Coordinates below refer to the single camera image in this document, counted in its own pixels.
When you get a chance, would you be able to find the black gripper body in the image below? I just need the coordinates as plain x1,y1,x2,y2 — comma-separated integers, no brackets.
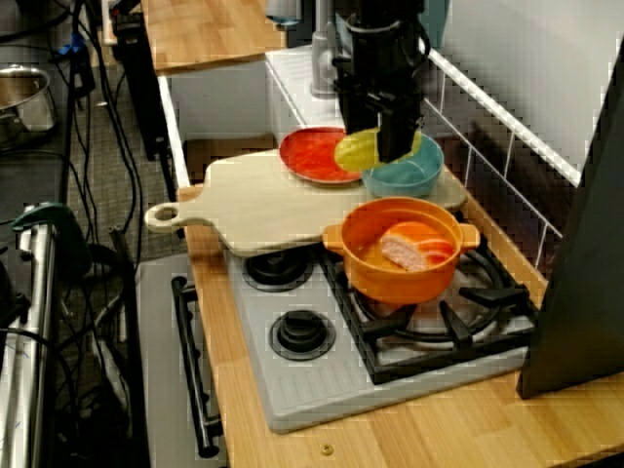
331,25,425,107

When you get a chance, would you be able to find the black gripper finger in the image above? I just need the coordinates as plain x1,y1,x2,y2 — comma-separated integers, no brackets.
377,96,424,166
339,96,380,137

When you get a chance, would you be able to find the yellow toy corn cob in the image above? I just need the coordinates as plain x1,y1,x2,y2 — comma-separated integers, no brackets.
333,127,424,173

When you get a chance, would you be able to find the light blue plastic bowl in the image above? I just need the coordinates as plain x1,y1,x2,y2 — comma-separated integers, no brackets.
360,132,446,199

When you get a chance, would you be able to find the grey toy faucet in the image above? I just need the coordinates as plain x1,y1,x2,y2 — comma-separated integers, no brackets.
309,0,350,101

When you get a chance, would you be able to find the red plate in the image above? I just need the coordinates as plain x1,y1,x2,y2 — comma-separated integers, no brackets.
278,126,365,187

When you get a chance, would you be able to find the teal box appliance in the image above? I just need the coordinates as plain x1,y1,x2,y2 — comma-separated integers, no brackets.
418,0,452,50

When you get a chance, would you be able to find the dark tiled backsplash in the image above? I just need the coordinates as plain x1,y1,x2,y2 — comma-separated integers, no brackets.
399,72,566,289

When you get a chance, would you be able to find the toy salmon sushi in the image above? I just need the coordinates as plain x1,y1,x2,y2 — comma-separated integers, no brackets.
378,221,455,273

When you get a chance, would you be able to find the white toy sink unit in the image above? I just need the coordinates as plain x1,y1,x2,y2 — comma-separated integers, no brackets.
158,48,425,191

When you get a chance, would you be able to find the orange toy pot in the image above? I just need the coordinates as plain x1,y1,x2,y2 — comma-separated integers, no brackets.
322,197,482,304

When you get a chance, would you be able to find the black stove knob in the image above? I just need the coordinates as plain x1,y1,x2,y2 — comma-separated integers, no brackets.
269,309,337,363
243,252,316,293

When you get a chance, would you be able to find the black burner grate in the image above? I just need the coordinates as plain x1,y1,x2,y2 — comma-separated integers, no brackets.
321,238,540,386

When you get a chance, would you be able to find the black upright bar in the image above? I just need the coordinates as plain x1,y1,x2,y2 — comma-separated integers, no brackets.
112,14,171,162

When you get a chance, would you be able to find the black slanted side panel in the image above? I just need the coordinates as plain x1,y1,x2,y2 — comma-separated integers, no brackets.
516,48,624,401

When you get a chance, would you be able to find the grey toy stove top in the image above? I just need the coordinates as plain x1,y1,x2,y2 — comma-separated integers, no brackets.
226,243,540,435

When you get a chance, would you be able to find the white toy oven front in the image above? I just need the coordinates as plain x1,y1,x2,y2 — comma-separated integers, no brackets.
136,253,230,468

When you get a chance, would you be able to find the green clamp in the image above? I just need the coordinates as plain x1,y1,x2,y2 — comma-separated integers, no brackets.
10,202,92,274

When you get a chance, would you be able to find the steel cooking pot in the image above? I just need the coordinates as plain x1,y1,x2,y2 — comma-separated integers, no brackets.
0,65,58,150

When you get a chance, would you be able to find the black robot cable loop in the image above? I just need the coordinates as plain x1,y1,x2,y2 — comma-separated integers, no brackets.
399,23,432,67

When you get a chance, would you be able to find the white backsplash rail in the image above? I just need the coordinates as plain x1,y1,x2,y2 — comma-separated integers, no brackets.
423,43,584,187

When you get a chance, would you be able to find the wooden cutting board with handle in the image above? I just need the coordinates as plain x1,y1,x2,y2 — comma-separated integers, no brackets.
143,148,468,258

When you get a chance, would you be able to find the black floor cable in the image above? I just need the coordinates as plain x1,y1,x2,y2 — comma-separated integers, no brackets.
72,0,145,240

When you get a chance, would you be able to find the blue cable plug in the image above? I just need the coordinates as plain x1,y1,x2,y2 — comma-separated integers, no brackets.
58,33,87,58

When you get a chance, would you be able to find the black oven door handle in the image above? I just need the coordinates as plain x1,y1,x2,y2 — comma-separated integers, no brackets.
170,275,220,459

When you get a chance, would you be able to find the aluminium profile rail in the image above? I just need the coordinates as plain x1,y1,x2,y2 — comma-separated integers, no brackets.
0,223,58,468

